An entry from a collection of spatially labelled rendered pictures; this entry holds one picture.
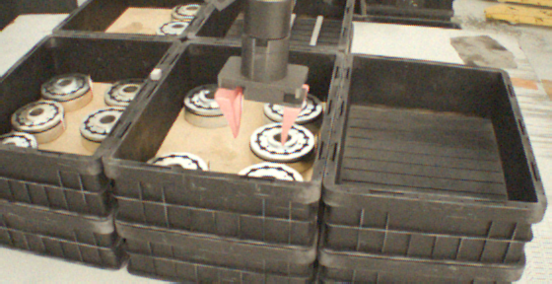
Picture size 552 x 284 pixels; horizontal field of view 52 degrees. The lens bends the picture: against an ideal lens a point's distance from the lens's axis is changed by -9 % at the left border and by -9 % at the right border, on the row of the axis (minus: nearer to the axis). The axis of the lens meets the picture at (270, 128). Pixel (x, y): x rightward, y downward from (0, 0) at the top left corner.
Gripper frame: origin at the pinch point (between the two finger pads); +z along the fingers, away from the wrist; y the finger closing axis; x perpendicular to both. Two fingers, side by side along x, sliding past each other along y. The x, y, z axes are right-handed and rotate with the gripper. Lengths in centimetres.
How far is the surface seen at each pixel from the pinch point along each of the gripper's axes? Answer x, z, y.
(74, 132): -13.2, 14.4, 36.2
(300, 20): -71, 11, 6
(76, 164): 7.0, 5.2, 24.2
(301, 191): 6.2, 3.4, -6.8
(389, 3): -178, 39, -17
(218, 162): -10.4, 13.0, 8.5
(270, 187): 6.3, 3.6, -2.9
